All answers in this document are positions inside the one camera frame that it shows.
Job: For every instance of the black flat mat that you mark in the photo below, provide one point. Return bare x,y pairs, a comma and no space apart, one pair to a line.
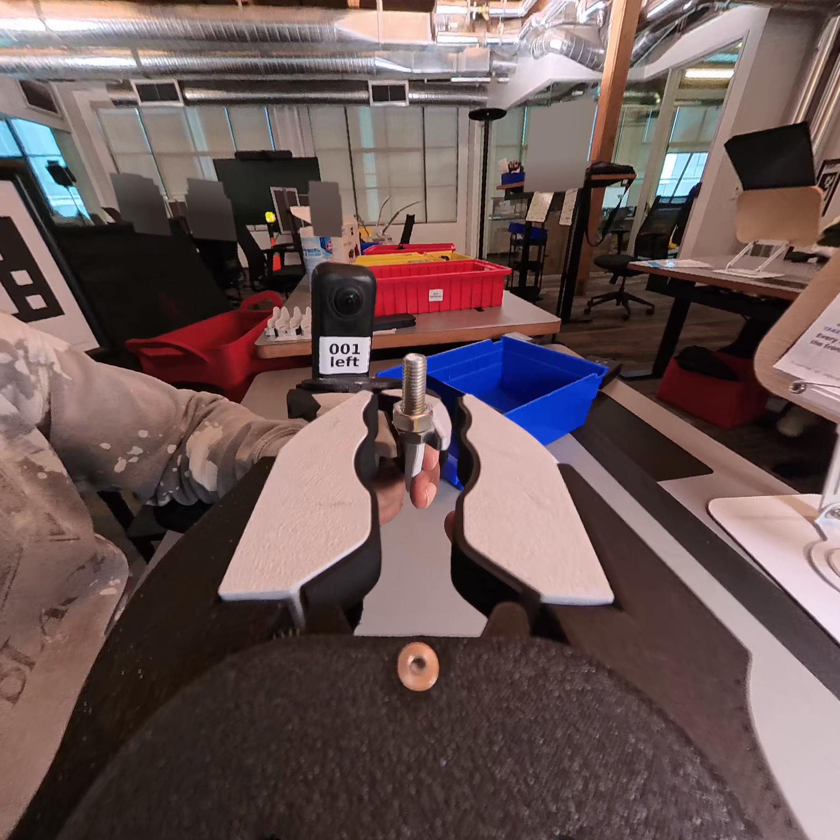
649,439

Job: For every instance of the person's right hand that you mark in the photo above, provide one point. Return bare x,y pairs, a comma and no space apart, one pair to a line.
451,527

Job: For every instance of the black utility cart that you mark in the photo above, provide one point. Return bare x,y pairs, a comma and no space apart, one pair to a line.
528,262

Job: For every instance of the black white marker board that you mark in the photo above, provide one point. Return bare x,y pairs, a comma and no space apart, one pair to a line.
26,289

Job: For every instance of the white wipes canister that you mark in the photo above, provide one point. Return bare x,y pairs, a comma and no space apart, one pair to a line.
312,253

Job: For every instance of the red tote bag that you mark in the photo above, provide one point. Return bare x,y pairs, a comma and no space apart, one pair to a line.
197,354

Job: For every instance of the silver ventilation duct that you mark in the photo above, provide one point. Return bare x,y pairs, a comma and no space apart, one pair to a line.
197,29
197,62

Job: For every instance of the small framed screen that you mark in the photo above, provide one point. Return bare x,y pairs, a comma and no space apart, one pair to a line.
285,210

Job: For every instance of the silver hex bolt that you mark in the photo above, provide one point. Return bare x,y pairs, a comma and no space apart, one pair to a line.
415,380

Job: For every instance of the dark red ottoman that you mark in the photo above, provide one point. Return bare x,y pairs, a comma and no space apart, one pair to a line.
715,394

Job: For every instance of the black floor stand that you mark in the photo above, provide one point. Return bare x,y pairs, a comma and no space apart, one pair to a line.
610,172

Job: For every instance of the small white air vent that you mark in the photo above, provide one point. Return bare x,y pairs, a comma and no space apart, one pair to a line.
388,93
157,92

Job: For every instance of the wooden support post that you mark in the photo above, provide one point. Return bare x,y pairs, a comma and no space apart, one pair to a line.
613,98

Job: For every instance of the large black screen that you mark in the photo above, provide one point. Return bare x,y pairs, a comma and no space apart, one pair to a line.
131,282

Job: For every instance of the person's left hand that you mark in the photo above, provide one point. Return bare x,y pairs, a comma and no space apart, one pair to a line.
425,485

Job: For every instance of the yellow plastic crate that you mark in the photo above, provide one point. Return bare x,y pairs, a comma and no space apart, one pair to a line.
394,259

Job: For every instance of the silver hex nut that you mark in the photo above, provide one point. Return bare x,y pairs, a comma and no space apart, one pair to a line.
412,420

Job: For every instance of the person's left forearm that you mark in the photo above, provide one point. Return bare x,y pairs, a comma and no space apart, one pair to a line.
164,433

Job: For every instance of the black floor lamp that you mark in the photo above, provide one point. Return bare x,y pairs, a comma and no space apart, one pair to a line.
487,113

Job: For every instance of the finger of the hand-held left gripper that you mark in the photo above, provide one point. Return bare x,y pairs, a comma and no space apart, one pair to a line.
441,426
387,439

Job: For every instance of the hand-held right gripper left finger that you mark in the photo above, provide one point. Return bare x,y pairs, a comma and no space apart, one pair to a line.
302,512

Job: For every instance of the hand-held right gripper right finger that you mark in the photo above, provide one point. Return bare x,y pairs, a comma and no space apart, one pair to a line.
531,525

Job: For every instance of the small wooden board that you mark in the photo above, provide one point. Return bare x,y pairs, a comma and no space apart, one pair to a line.
778,216

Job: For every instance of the printed instruction sheet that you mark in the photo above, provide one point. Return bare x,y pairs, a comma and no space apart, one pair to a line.
814,354

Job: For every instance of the black flag panel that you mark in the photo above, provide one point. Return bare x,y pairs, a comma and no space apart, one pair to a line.
771,157

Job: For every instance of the wooden top desk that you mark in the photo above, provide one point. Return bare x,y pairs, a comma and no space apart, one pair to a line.
722,275

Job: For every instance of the white carton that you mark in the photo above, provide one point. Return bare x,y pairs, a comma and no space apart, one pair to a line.
349,243

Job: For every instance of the black monitor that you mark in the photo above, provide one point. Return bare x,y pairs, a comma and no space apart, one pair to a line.
249,184

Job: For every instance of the blue plastic bin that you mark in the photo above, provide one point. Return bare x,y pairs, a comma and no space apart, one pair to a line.
577,400

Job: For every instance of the flat black case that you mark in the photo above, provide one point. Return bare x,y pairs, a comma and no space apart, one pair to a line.
394,322

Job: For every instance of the black office chair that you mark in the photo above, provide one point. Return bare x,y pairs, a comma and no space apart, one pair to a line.
617,262

